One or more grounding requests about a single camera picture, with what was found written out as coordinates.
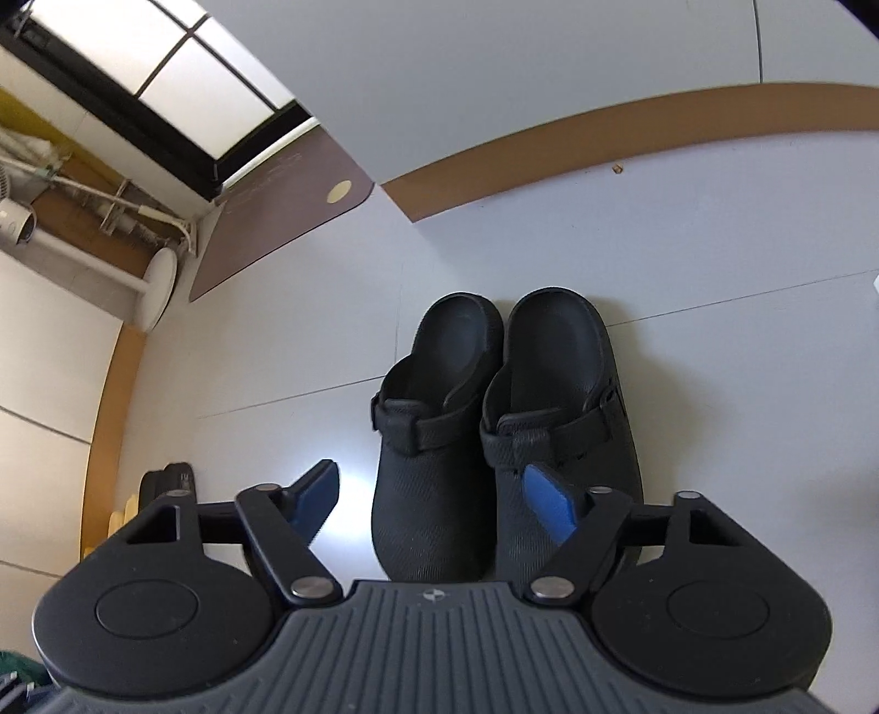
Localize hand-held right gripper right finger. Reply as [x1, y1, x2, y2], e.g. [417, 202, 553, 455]
[522, 463, 756, 609]

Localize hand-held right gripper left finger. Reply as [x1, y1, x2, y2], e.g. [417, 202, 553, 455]
[124, 459, 344, 606]

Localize black textured clog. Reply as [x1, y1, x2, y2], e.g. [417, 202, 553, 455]
[371, 292, 505, 583]
[479, 287, 645, 584]

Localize white standing fan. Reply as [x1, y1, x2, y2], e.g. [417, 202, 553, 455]
[0, 171, 181, 335]

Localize brown floor mat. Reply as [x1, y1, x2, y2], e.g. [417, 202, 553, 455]
[188, 127, 375, 303]

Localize cleaning mop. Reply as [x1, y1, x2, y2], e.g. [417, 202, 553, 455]
[0, 127, 200, 255]

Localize black framed glass door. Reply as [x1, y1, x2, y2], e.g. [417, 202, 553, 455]
[0, 0, 320, 203]

